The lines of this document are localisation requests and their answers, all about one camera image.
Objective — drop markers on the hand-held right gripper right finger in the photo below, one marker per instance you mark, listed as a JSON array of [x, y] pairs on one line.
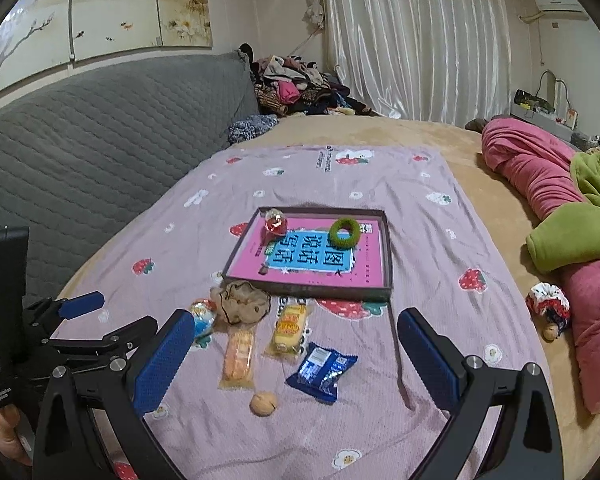
[[427, 360]]

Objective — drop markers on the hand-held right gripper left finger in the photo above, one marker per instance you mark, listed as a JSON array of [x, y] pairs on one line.
[[165, 365]]

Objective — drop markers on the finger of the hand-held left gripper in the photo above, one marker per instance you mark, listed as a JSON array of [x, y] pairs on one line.
[[125, 334], [82, 304]]

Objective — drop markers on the toy egg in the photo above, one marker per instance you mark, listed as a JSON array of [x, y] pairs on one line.
[[203, 317]]

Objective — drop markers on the orange biscuit packet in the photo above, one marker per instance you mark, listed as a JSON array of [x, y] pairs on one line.
[[239, 355]]

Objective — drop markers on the walnut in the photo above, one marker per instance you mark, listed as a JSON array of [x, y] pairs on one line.
[[263, 403]]

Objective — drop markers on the blue snack packet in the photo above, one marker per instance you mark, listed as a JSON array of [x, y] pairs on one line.
[[321, 370]]

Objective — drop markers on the grey shallow box tray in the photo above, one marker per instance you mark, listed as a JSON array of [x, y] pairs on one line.
[[387, 260]]

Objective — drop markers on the person's left hand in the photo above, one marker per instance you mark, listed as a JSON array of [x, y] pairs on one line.
[[2, 430]]

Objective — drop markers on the yellow cake packet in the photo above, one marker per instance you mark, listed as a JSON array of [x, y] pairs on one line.
[[290, 330]]

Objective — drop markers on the pink book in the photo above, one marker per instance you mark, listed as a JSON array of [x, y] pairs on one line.
[[310, 260]]

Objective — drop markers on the green fuzzy hair scrunchie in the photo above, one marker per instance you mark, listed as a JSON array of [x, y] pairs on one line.
[[336, 234]]

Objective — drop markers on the grey quilted headboard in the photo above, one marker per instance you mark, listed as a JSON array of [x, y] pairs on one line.
[[105, 135]]

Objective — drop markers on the red candy in clear wrapper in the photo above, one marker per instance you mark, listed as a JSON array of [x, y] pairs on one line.
[[274, 223]]

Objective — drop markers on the green fleece blanket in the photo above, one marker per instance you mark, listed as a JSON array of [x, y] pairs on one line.
[[575, 235]]

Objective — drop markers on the purple strawberry print blanket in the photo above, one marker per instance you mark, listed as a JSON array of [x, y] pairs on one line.
[[330, 185]]

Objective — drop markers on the pink quilt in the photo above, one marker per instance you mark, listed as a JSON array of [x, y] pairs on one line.
[[530, 170]]

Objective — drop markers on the tan bed sheet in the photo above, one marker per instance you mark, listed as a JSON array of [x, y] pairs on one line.
[[405, 132]]

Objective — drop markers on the brown plush object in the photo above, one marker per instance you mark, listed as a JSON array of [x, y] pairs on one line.
[[475, 124]]

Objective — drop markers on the blue floral cloth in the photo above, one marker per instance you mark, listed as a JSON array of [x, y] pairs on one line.
[[250, 127]]

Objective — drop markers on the grey desk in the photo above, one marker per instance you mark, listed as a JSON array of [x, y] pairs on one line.
[[550, 120]]

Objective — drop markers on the black bag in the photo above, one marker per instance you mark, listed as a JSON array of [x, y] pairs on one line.
[[530, 99]]

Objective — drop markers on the pile of clothes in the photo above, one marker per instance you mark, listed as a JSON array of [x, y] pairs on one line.
[[300, 85]]

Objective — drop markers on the white curtain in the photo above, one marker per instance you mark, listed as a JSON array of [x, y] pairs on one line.
[[420, 35]]

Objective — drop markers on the white air conditioner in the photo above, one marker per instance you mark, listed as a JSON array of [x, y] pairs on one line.
[[556, 0]]

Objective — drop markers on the floral wall mural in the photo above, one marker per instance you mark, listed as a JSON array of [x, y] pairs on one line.
[[130, 5]]

